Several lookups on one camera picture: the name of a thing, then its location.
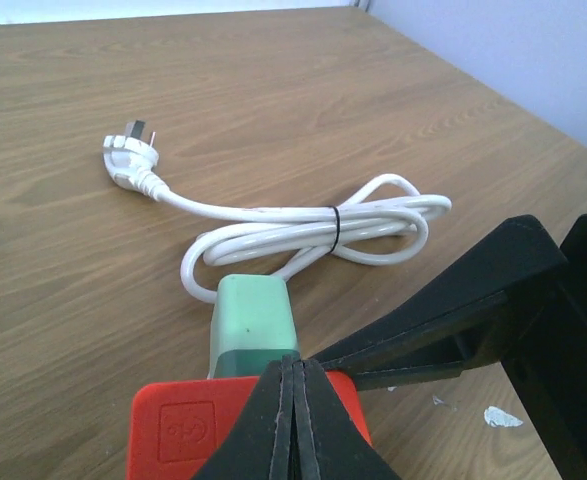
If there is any white cord of teal strip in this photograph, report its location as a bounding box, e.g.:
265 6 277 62
101 119 453 304

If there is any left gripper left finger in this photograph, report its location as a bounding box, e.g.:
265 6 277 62
195 355 293 480

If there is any white debris piece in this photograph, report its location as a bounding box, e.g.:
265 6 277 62
483 406 524 428

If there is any red cube socket adapter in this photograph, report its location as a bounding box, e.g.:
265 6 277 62
126 368 372 479

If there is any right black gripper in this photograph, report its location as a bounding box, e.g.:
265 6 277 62
314 214 587 479

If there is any green plug adapter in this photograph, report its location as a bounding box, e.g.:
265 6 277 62
208 274 300 379

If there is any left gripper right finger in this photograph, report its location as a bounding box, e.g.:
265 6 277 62
289 360 398 480

